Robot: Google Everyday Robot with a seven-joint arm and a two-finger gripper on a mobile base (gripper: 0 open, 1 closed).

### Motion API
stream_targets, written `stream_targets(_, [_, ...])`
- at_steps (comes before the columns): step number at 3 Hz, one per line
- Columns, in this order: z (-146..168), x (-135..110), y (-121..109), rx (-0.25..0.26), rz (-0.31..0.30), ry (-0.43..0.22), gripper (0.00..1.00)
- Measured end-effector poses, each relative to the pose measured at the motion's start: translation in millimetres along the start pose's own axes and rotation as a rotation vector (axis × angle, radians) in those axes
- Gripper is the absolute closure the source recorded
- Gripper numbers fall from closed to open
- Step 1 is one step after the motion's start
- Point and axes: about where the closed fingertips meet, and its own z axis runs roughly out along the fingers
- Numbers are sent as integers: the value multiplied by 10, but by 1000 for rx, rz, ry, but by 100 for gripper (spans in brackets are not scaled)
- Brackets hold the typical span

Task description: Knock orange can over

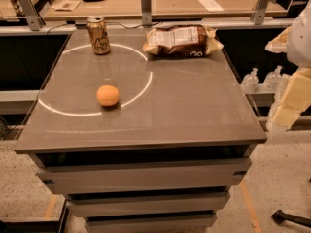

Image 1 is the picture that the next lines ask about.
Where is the orange ball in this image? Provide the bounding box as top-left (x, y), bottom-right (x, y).
top-left (96, 85), bottom-right (120, 107)

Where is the middle metal bracket post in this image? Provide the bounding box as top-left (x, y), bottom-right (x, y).
top-left (141, 0), bottom-right (152, 27)

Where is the black chair leg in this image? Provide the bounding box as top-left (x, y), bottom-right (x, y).
top-left (271, 210), bottom-right (311, 228)

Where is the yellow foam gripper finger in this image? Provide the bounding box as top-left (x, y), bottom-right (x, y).
top-left (272, 67), bottom-right (311, 129)

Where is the white paper sheet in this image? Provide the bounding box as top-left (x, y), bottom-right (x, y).
top-left (198, 0), bottom-right (224, 12)

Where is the grey drawer cabinet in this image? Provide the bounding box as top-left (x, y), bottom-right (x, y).
top-left (16, 28), bottom-right (265, 233)

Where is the left metal bracket post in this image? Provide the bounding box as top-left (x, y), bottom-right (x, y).
top-left (18, 0), bottom-right (43, 31)

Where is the left clear plastic bottle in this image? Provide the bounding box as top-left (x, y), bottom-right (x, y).
top-left (241, 68), bottom-right (259, 94)

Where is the metal bracket post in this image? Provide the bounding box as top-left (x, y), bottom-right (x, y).
top-left (141, 0), bottom-right (152, 27)
top-left (250, 0), bottom-right (270, 25)
top-left (18, 0), bottom-right (43, 31)

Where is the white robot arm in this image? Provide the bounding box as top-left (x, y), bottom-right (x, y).
top-left (272, 5), bottom-right (311, 129)

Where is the paper card on desk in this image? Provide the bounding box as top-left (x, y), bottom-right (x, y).
top-left (52, 0), bottom-right (80, 12)

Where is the right clear plastic bottle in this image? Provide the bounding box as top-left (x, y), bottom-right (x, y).
top-left (262, 65), bottom-right (282, 91)

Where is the orange soda can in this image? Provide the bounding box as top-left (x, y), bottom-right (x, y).
top-left (86, 17), bottom-right (111, 55)

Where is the brown chip bag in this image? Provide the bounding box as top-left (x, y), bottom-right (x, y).
top-left (143, 25), bottom-right (224, 58)

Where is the clear plastic bottle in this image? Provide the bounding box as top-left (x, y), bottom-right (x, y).
top-left (262, 65), bottom-right (282, 91)
top-left (241, 68), bottom-right (259, 94)

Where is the right metal bracket post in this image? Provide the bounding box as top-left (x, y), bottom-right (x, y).
top-left (250, 0), bottom-right (270, 25)

